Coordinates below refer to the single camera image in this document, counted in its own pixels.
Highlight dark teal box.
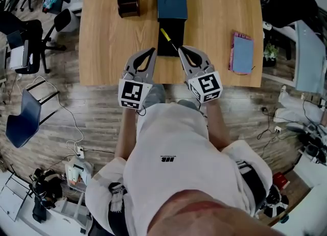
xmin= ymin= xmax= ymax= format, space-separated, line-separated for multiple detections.
xmin=156 ymin=0 xmax=189 ymax=57

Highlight yellow handled screwdriver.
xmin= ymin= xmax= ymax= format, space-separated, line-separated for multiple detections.
xmin=160 ymin=28 xmax=179 ymax=51

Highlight navy blue chair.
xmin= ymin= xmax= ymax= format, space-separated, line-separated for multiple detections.
xmin=5 ymin=79 xmax=61 ymax=149

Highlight white bag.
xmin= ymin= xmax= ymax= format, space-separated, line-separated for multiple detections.
xmin=273 ymin=85 xmax=325 ymax=126

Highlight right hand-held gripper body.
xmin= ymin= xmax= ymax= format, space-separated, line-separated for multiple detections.
xmin=184 ymin=63 xmax=223 ymax=104

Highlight clear plastic bin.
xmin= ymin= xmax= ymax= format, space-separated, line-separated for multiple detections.
xmin=64 ymin=155 xmax=93 ymax=192

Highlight small potted plant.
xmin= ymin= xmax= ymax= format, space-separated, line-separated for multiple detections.
xmin=263 ymin=43 xmax=279 ymax=67

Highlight person's white shirt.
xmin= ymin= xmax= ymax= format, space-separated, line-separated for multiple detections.
xmin=84 ymin=103 xmax=273 ymax=236

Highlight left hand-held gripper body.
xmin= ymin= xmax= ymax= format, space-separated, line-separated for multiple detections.
xmin=118 ymin=71 xmax=154 ymax=110

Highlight person's right forearm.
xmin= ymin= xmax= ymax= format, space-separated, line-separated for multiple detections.
xmin=204 ymin=101 xmax=232 ymax=151

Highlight white box device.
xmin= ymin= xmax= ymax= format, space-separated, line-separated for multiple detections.
xmin=9 ymin=45 xmax=34 ymax=69

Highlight black round device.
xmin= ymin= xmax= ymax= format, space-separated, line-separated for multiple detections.
xmin=303 ymin=127 xmax=327 ymax=164

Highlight white cable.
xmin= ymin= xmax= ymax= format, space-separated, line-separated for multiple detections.
xmin=15 ymin=75 xmax=85 ymax=154

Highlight black shoulder strap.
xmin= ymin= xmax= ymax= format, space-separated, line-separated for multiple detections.
xmin=107 ymin=182 xmax=130 ymax=236
xmin=235 ymin=160 xmax=268 ymax=215

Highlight person's chin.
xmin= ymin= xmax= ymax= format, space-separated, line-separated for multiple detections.
xmin=147 ymin=189 xmax=284 ymax=236

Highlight wooden table white legs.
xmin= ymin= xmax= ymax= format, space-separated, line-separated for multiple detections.
xmin=78 ymin=0 xmax=264 ymax=88

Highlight teal plush toy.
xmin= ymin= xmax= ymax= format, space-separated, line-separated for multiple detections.
xmin=42 ymin=0 xmax=57 ymax=12

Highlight brown wooden organizer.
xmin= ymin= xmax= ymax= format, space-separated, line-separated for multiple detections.
xmin=117 ymin=0 xmax=141 ymax=18

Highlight person's left forearm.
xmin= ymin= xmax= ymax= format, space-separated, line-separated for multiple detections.
xmin=114 ymin=107 xmax=140 ymax=160

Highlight black white sneakers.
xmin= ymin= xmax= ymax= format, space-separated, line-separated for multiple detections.
xmin=264 ymin=183 xmax=289 ymax=218

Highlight black office chair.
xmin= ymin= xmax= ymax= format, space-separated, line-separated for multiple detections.
xmin=260 ymin=0 xmax=320 ymax=61
xmin=0 ymin=9 xmax=72 ymax=75

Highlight light blue table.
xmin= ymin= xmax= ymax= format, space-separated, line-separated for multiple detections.
xmin=293 ymin=20 xmax=327 ymax=95

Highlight white desk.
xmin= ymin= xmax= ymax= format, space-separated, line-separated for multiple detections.
xmin=0 ymin=171 xmax=92 ymax=236

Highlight blue pink notebook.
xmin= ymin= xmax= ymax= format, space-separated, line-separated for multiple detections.
xmin=228 ymin=32 xmax=255 ymax=75

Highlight white board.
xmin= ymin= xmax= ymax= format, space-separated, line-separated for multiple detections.
xmin=0 ymin=178 xmax=29 ymax=222

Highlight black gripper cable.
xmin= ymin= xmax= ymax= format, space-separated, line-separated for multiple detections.
xmin=198 ymin=102 xmax=209 ymax=121
xmin=136 ymin=102 xmax=148 ymax=117

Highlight dark red packet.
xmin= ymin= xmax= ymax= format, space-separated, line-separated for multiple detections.
xmin=272 ymin=172 xmax=291 ymax=190

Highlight person's grey trousers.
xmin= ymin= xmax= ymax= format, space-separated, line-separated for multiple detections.
xmin=144 ymin=83 xmax=202 ymax=112

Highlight black floor cable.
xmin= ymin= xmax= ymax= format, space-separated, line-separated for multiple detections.
xmin=256 ymin=106 xmax=279 ymax=141

